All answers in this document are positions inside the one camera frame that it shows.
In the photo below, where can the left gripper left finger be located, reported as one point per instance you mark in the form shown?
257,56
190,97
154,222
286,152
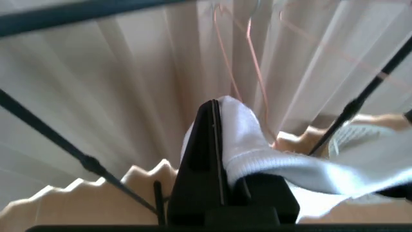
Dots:
196,183

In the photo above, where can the white garment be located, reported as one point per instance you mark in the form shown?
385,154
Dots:
305,174

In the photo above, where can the white laundry basket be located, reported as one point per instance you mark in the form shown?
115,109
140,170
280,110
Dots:
354,135

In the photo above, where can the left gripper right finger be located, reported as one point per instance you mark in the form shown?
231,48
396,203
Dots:
270,196

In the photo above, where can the black clothes rack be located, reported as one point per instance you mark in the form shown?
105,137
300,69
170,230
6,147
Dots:
90,162

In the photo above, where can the beige curtain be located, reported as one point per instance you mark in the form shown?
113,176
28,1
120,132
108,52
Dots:
112,80

